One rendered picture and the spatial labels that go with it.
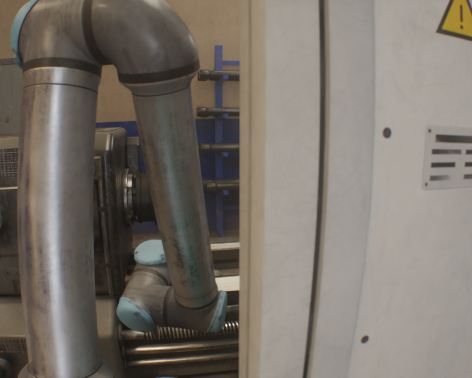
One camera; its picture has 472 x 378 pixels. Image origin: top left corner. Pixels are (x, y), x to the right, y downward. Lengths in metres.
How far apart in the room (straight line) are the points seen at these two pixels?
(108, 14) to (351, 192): 0.36
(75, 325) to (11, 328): 0.68
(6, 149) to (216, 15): 3.68
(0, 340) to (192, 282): 0.71
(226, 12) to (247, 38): 4.30
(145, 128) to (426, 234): 0.38
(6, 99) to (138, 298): 4.04
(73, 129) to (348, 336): 0.39
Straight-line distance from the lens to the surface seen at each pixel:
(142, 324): 0.81
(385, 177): 0.27
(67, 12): 0.52
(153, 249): 0.87
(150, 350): 1.22
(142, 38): 0.47
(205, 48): 4.42
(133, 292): 0.81
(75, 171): 0.49
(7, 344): 1.21
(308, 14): 0.24
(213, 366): 1.40
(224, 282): 1.23
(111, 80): 4.37
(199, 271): 0.66
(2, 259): 1.23
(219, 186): 3.94
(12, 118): 4.62
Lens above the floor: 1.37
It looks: 11 degrees down
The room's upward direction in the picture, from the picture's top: straight up
